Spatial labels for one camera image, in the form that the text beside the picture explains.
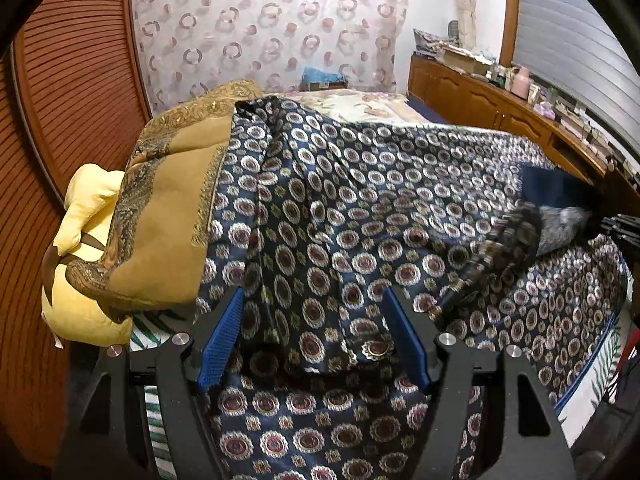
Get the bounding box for beige window curtain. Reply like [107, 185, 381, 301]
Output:
[452, 0, 481, 51]

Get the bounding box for navy circle-print satin top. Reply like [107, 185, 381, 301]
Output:
[192, 95, 631, 480]

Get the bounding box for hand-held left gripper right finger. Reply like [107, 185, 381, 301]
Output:
[382, 286, 576, 480]

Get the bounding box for wooden louvered wardrobe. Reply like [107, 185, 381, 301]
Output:
[0, 0, 153, 466]

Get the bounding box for open cardboard box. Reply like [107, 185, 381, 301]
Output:
[442, 47, 493, 76]

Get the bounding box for leaf-print bed sheet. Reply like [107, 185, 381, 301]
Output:
[127, 305, 638, 480]

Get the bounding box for yellow plush toy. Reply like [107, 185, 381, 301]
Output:
[41, 162, 133, 348]

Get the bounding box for floral blanket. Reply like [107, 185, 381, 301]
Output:
[285, 90, 431, 123]

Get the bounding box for folded cloth stack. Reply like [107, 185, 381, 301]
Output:
[412, 27, 458, 58]

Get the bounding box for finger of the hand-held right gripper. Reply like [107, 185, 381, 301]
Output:
[520, 164, 603, 211]

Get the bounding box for navy bed mattress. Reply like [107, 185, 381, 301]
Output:
[405, 97, 451, 123]

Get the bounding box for wooden window frame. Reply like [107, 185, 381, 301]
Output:
[499, 0, 523, 68]

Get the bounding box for pink thermos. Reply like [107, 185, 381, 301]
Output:
[511, 65, 533, 100]

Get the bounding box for wooden side cabinet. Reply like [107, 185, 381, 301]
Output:
[407, 55, 640, 191]

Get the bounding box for grey window blind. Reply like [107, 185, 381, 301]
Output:
[515, 0, 640, 161]

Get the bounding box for sheer circle-print curtain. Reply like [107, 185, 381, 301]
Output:
[129, 0, 411, 116]

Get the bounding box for gold paisley cloth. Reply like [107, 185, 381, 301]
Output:
[65, 79, 263, 323]

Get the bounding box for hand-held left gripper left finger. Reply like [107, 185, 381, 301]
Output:
[60, 287, 246, 480]

